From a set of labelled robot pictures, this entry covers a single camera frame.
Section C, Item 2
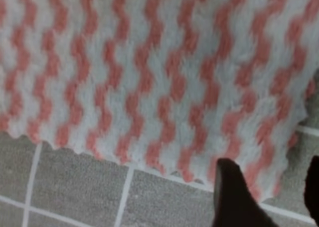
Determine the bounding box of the pink white wavy striped towel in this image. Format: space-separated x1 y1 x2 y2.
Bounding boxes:
0 0 319 201

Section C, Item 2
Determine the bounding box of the grey checkered tablecloth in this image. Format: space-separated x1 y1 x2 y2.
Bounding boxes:
0 70 319 227

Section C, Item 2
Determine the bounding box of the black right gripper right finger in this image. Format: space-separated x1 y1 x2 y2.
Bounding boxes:
304 156 319 225

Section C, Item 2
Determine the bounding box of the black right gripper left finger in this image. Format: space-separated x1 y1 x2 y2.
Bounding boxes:
212 158 277 227

